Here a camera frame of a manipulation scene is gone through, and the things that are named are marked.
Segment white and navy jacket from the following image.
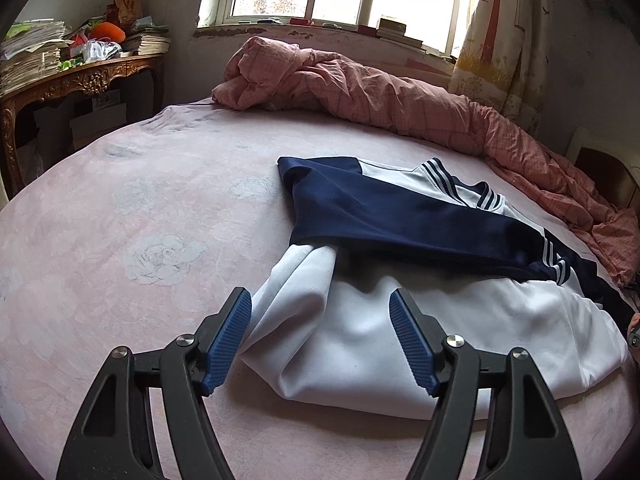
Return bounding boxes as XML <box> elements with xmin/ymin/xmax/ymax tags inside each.
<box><xmin>239</xmin><ymin>156</ymin><xmax>633</xmax><ymax>420</ymax></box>

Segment windowsill books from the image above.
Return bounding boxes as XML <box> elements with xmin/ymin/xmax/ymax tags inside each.
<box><xmin>375</xmin><ymin>17</ymin><xmax>423</xmax><ymax>46</ymax></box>

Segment brown rabbit print carton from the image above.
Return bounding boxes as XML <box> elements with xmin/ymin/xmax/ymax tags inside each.
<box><xmin>114</xmin><ymin>0</ymin><xmax>144</xmax><ymax>25</ymax></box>

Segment stack of papers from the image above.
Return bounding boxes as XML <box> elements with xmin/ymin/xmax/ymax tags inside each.
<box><xmin>0</xmin><ymin>20</ymin><xmax>71</xmax><ymax>97</ymax></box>

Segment stack of books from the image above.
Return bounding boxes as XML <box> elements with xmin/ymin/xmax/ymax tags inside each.
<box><xmin>120</xmin><ymin>30</ymin><xmax>172</xmax><ymax>57</ymax></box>

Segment pink quilt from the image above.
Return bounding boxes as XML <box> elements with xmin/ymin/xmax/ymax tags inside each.
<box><xmin>212</xmin><ymin>36</ymin><xmax>638</xmax><ymax>286</ymax></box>

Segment ornate wooden table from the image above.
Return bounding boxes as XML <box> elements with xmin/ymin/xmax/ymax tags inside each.
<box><xmin>0</xmin><ymin>54</ymin><xmax>166</xmax><ymax>201</ymax></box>

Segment shiny plastic bag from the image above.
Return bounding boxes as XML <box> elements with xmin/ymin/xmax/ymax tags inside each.
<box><xmin>80</xmin><ymin>40</ymin><xmax>122</xmax><ymax>63</ymax></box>

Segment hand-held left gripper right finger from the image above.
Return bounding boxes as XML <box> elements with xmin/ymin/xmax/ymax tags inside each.
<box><xmin>389</xmin><ymin>287</ymin><xmax>584</xmax><ymax>480</ymax></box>

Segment white storage box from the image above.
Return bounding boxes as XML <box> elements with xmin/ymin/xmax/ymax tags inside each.
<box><xmin>69</xmin><ymin>89</ymin><xmax>130</xmax><ymax>148</ymax></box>

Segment tree print curtain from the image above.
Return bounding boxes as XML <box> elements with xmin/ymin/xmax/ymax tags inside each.
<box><xmin>447</xmin><ymin>0</ymin><xmax>551</xmax><ymax>133</ymax></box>

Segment orange carrot plush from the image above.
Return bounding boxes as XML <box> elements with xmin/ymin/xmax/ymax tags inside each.
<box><xmin>89</xmin><ymin>22</ymin><xmax>127</xmax><ymax>42</ymax></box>

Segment carved wooden headboard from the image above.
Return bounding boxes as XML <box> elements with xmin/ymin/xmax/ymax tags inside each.
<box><xmin>565</xmin><ymin>127</ymin><xmax>640</xmax><ymax>211</ymax></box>

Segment pink floral bed sheet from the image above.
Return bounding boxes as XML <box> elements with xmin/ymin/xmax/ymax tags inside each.
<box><xmin>0</xmin><ymin>95</ymin><xmax>640</xmax><ymax>480</ymax></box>

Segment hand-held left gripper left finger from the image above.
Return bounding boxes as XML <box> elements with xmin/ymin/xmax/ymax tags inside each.
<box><xmin>55</xmin><ymin>287</ymin><xmax>253</xmax><ymax>480</ymax></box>

